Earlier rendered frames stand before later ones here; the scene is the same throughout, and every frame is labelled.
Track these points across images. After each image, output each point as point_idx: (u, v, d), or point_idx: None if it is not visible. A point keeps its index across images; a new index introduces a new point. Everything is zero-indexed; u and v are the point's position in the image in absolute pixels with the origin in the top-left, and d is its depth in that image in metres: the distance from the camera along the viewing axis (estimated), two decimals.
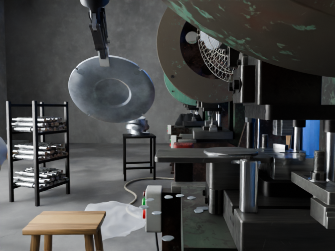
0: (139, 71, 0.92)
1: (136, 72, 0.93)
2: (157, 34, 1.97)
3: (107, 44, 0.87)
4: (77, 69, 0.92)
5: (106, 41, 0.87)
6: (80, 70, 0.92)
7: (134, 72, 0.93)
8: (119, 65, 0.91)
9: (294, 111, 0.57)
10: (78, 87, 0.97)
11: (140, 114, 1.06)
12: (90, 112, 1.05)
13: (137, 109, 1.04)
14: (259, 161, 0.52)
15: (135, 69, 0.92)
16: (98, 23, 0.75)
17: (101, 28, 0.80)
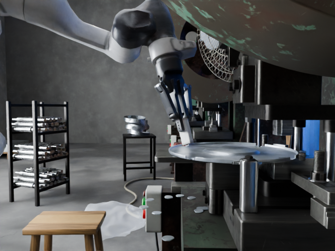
0: None
1: (281, 158, 0.59)
2: None
3: (177, 120, 0.79)
4: (191, 158, 0.59)
5: (175, 118, 0.79)
6: (195, 159, 0.59)
7: (280, 158, 0.59)
8: None
9: (294, 111, 0.57)
10: (184, 153, 0.66)
11: None
12: (190, 147, 0.77)
13: (256, 147, 0.75)
14: (260, 162, 0.52)
15: None
16: None
17: (178, 97, 0.82)
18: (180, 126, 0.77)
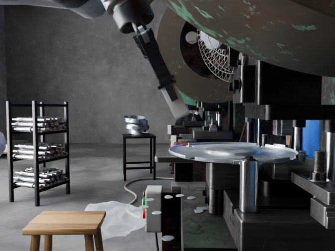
0: None
1: None
2: (157, 34, 1.97)
3: (161, 87, 0.57)
4: (260, 146, 0.77)
5: (160, 85, 0.56)
6: None
7: None
8: (208, 146, 0.79)
9: (294, 111, 0.57)
10: (274, 150, 0.70)
11: None
12: None
13: (198, 156, 0.61)
14: (260, 162, 0.52)
15: None
16: None
17: None
18: (174, 93, 0.55)
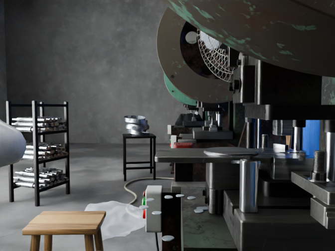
0: None
1: None
2: (157, 34, 1.97)
3: None
4: None
5: None
6: None
7: None
8: None
9: (294, 111, 0.57)
10: None
11: None
12: None
13: None
14: (259, 161, 0.52)
15: None
16: None
17: None
18: None
